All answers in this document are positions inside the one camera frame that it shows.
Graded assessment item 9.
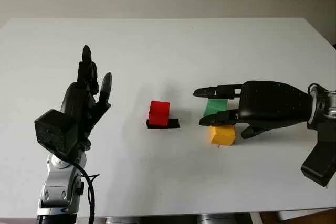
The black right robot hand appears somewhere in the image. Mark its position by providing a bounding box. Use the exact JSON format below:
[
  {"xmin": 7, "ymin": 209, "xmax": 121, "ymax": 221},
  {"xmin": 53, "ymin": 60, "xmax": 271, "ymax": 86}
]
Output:
[{"xmin": 193, "ymin": 80, "xmax": 312, "ymax": 140}]

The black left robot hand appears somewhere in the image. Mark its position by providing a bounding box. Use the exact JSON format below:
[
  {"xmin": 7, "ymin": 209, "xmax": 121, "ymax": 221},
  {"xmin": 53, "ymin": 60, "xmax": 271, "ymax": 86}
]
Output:
[{"xmin": 59, "ymin": 45, "xmax": 112, "ymax": 154}]

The green block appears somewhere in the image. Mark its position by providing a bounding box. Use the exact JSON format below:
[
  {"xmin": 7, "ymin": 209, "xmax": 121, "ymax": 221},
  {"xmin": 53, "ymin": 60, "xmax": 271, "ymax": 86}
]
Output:
[{"xmin": 203, "ymin": 99, "xmax": 228, "ymax": 116}]

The yellow block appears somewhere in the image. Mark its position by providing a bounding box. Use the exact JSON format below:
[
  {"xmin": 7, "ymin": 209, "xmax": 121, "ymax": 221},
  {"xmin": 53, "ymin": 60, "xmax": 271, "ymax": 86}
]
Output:
[{"xmin": 209, "ymin": 125, "xmax": 236, "ymax": 146}]

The red block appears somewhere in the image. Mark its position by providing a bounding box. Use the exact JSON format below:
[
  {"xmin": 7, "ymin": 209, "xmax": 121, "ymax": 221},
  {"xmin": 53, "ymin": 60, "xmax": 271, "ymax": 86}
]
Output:
[{"xmin": 148, "ymin": 100, "xmax": 171, "ymax": 127}]

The black tape patch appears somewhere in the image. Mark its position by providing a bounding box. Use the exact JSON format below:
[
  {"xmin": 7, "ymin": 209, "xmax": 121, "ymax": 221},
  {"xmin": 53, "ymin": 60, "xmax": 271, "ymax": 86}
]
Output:
[{"xmin": 145, "ymin": 119, "xmax": 181, "ymax": 130}]

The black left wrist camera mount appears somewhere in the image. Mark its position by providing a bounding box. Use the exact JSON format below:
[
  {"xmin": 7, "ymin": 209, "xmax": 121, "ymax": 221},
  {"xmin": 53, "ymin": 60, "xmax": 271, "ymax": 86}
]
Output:
[{"xmin": 34, "ymin": 109, "xmax": 79, "ymax": 161}]

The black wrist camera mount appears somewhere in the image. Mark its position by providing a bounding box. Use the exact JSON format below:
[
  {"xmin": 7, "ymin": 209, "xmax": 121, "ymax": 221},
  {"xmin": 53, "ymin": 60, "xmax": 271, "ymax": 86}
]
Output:
[
  {"xmin": 300, "ymin": 126, "xmax": 336, "ymax": 188},
  {"xmin": 34, "ymin": 109, "xmax": 79, "ymax": 161}
]

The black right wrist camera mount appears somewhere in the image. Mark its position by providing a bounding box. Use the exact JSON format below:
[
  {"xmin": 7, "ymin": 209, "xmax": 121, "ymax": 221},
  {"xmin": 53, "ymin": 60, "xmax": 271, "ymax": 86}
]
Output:
[{"xmin": 300, "ymin": 126, "xmax": 336, "ymax": 188}]

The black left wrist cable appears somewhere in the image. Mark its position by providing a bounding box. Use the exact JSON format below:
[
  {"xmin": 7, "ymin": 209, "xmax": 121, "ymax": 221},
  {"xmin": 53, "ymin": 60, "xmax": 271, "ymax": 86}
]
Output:
[{"xmin": 59, "ymin": 155, "xmax": 100, "ymax": 224}]

